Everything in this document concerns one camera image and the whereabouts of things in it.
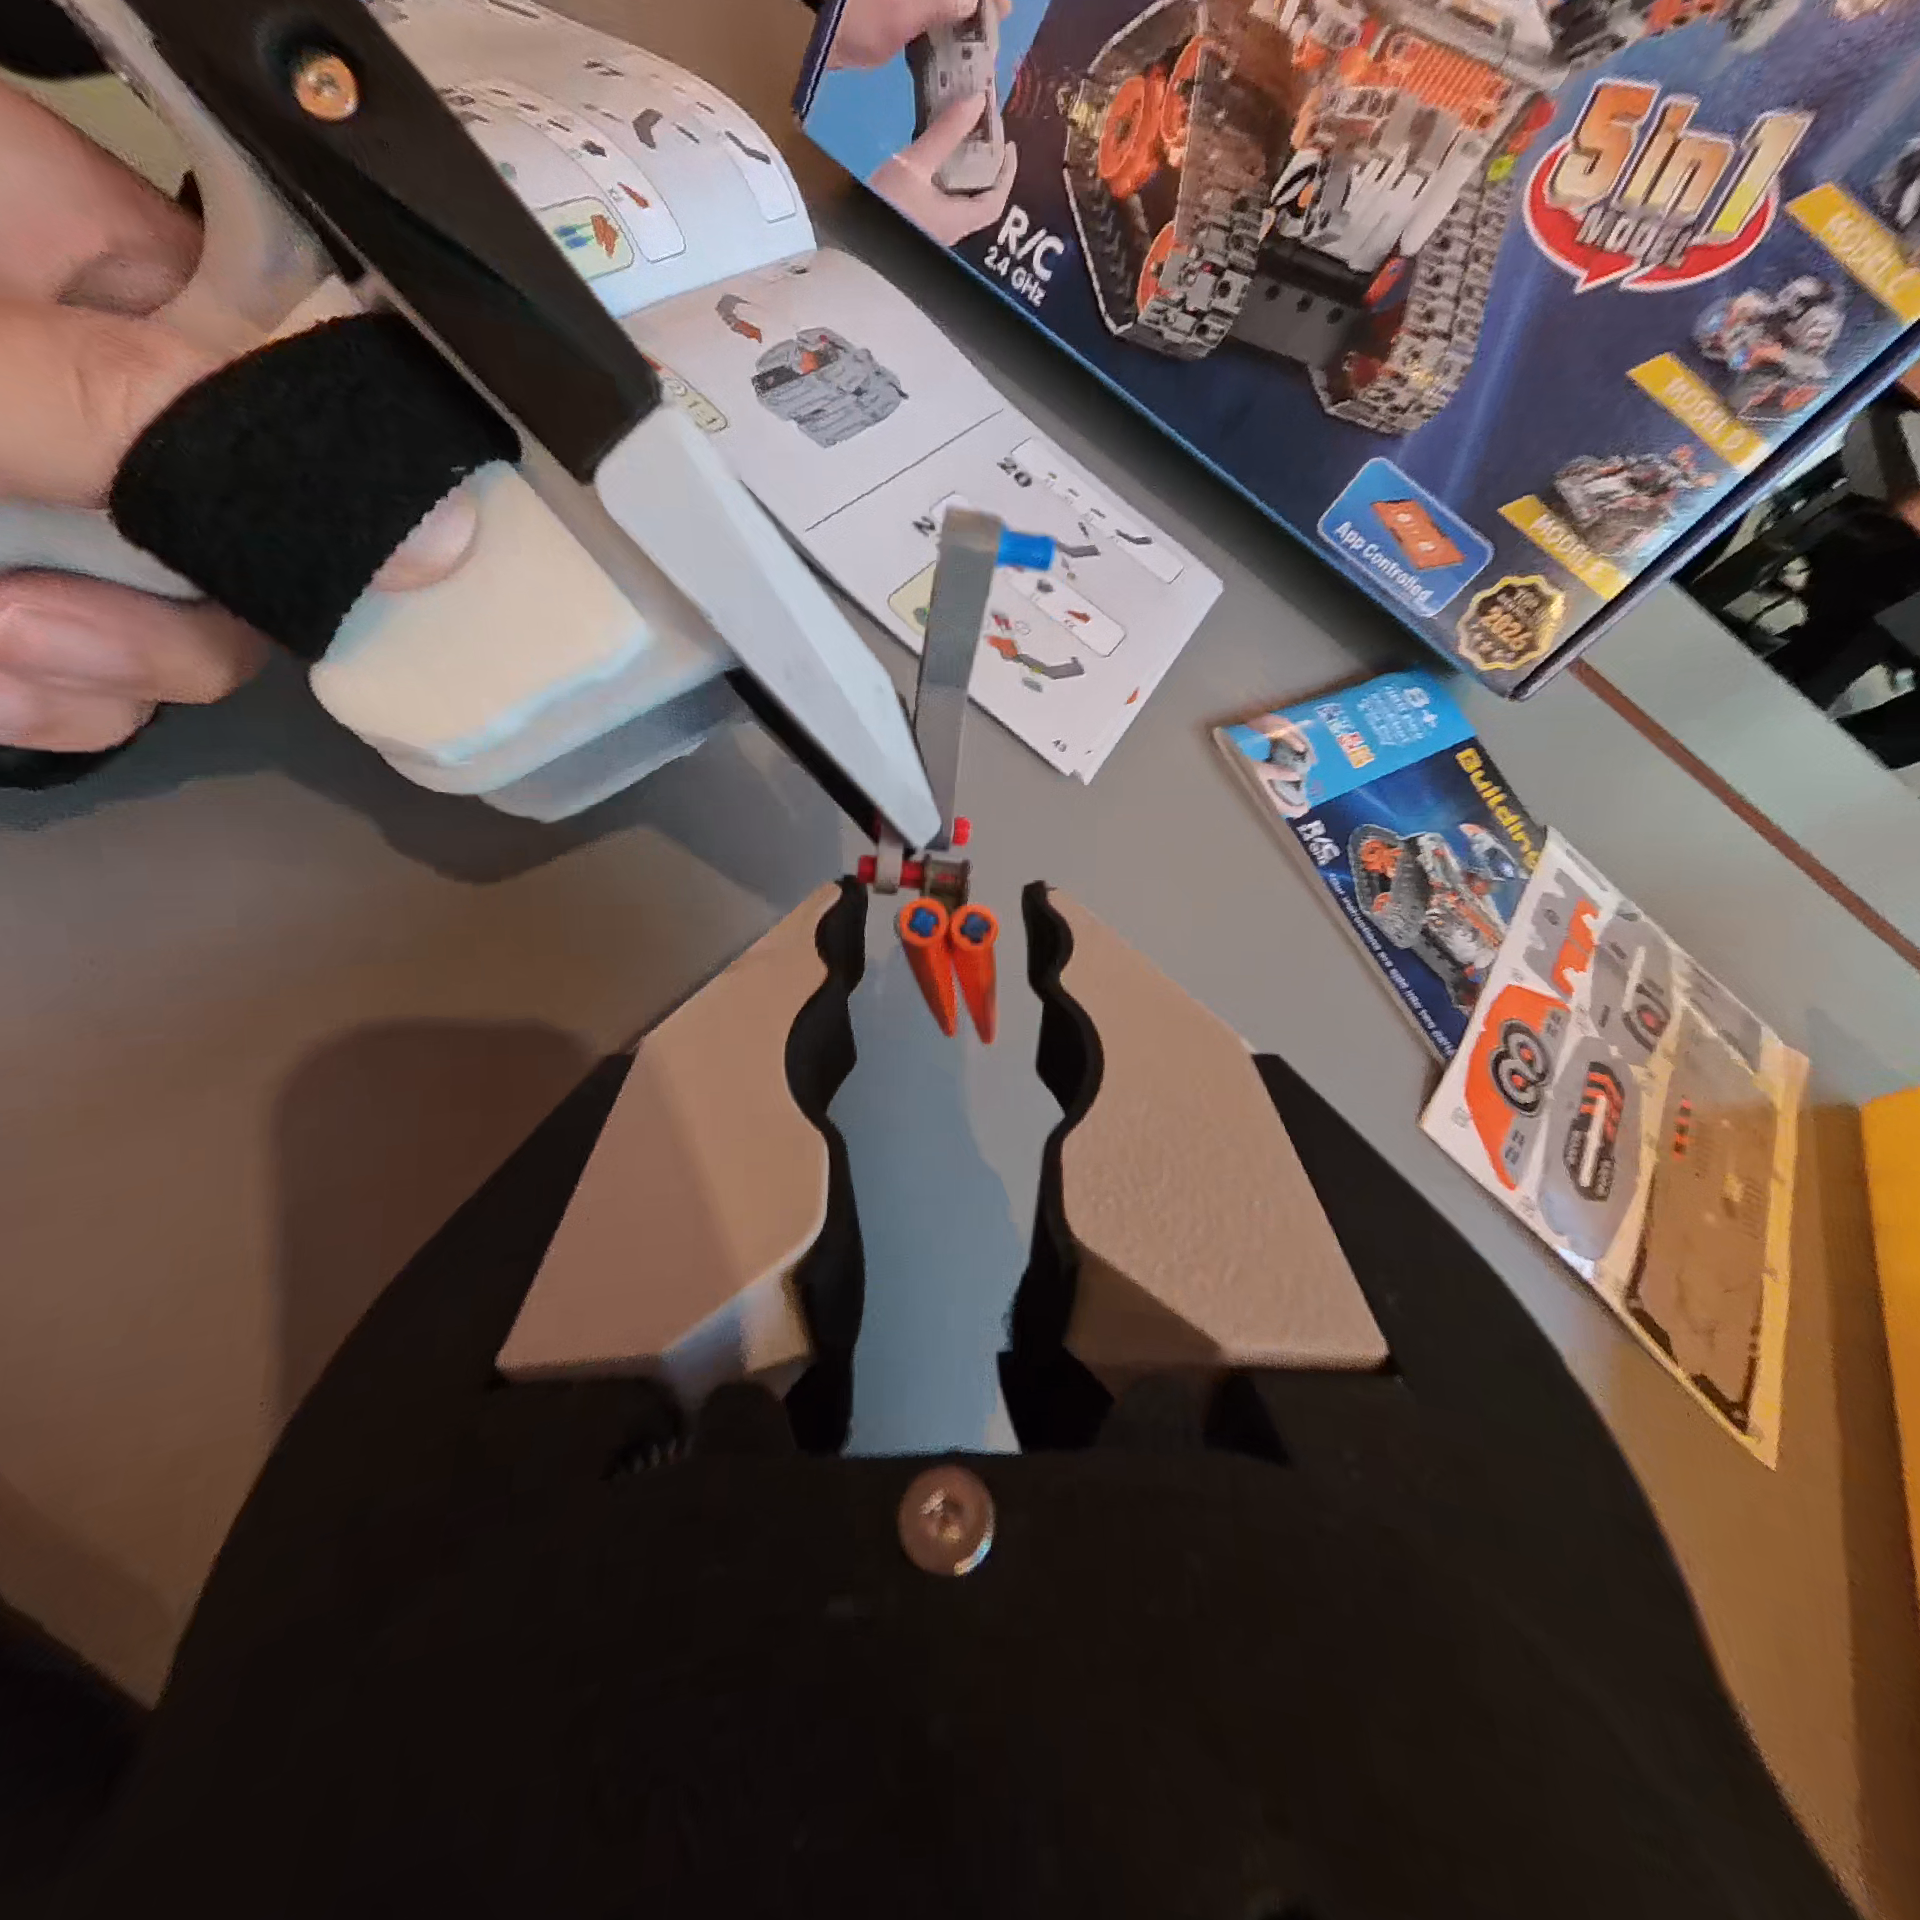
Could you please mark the grey desk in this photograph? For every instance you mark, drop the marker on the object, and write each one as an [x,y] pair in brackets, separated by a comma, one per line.
[375,930]

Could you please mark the grey angled toy beam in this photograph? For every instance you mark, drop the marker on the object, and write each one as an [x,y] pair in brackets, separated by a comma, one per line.
[950,674]

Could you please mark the blue cover instruction booklet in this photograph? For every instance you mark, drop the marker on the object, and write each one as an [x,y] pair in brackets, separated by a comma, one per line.
[1395,838]

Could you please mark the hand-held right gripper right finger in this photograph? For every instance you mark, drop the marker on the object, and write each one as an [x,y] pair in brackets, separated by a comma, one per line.
[1215,1213]

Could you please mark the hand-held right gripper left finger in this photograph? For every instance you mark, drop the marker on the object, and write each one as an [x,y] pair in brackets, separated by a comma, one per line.
[675,1213]

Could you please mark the person's left hand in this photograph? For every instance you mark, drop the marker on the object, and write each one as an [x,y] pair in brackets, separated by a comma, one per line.
[76,376]

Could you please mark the open white instruction booklet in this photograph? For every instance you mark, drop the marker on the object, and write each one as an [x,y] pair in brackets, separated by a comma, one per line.
[869,388]

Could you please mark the blue robot kit box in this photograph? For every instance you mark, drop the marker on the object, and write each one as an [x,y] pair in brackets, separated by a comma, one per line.
[1350,376]

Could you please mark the orange grey sticker sheet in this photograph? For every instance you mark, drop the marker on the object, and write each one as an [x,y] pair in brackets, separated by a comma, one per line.
[1652,1200]

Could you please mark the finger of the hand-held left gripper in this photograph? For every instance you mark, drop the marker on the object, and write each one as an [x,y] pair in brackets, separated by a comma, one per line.
[781,644]

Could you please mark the yellow plastic bin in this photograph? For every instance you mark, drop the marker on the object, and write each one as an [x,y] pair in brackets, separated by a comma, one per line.
[1893,1275]

